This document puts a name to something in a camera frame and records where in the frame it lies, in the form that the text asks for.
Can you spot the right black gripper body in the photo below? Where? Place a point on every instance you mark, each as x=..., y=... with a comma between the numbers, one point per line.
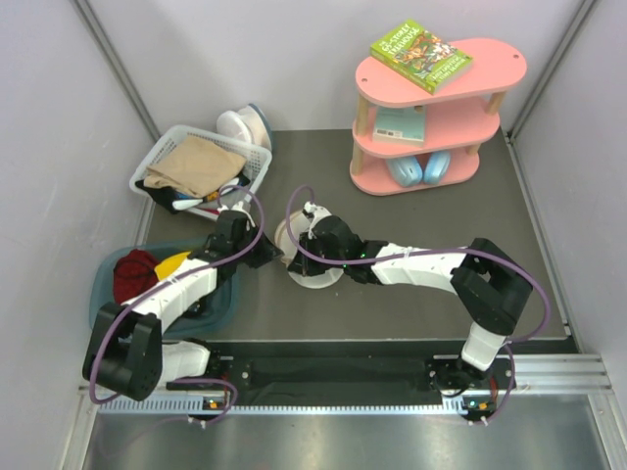
x=316, y=248

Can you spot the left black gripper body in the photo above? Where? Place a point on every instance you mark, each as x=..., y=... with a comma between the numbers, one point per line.
x=253, y=257

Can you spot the white mesh laundry bag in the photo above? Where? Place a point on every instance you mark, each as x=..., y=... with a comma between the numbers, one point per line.
x=299, y=224

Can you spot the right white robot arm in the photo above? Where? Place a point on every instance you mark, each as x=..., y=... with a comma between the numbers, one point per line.
x=487, y=283

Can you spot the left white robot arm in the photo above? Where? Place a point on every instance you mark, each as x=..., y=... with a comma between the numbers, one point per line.
x=127, y=353

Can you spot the black white garment in basket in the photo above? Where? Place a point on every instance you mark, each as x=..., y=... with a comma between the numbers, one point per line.
x=175, y=201

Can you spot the white plastic basket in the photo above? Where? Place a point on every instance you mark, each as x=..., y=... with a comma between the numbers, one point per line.
x=256, y=167

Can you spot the teal plastic tub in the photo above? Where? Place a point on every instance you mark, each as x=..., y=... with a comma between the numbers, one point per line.
x=220, y=308

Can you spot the yellow cloth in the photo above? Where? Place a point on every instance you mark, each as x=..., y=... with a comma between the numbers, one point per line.
x=169, y=265

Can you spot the beige folded cloth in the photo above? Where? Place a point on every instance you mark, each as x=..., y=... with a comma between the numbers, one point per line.
x=196, y=167

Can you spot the light blue headphones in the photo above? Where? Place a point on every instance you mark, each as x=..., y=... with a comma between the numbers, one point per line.
x=409, y=171

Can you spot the dark red knit cloth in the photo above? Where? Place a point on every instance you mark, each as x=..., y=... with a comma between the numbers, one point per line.
x=134, y=274

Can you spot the pink three-tier shelf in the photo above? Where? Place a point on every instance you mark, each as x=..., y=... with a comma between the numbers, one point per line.
x=460, y=117

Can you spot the teal book on shelf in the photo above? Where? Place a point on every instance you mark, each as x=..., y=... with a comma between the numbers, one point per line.
x=403, y=125

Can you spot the green paperback book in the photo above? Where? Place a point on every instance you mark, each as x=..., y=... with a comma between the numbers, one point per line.
x=420, y=56

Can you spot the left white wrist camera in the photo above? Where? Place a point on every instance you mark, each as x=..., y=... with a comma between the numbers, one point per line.
x=240, y=206

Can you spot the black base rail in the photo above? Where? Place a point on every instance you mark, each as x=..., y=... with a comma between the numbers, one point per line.
x=350, y=373

